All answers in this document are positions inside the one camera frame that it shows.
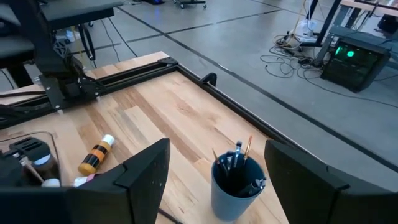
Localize wooden background table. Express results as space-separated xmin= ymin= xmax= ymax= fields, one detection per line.
xmin=300 ymin=0 xmax=398 ymax=68

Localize small pink paint bottle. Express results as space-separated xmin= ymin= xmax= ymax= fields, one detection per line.
xmin=73 ymin=173 xmax=96 ymax=188

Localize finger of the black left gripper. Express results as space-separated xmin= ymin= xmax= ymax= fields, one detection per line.
xmin=8 ymin=136 xmax=52 ymax=166

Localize white power strip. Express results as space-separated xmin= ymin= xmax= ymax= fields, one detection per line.
xmin=289 ymin=18 xmax=320 ymax=44

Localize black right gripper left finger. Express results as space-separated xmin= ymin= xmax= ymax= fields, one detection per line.
xmin=0 ymin=138 xmax=171 ymax=224

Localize clear plastic bin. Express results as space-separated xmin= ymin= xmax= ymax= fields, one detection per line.
xmin=0 ymin=130 xmax=62 ymax=187

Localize black floor cable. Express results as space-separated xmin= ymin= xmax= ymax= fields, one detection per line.
xmin=99 ymin=17 xmax=138 ymax=63

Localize dark blue cup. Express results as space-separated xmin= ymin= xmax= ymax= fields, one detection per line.
xmin=210 ymin=151 xmax=267 ymax=222

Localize grey desk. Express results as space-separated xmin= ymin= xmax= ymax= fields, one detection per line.
xmin=0 ymin=0 xmax=124 ymax=68

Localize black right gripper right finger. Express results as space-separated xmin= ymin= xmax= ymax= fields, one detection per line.
xmin=264 ymin=139 xmax=398 ymax=224

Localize tangled black floor cables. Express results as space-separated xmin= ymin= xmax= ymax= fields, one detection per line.
xmin=259 ymin=29 xmax=398 ymax=110

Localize small yellow paint bottle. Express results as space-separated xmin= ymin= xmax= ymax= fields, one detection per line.
xmin=77 ymin=134 xmax=116 ymax=177

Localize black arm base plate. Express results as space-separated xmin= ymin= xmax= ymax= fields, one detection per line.
xmin=39 ymin=73 xmax=105 ymax=110

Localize black computer tower green lights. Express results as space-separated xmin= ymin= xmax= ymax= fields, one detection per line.
xmin=320 ymin=36 xmax=392 ymax=93

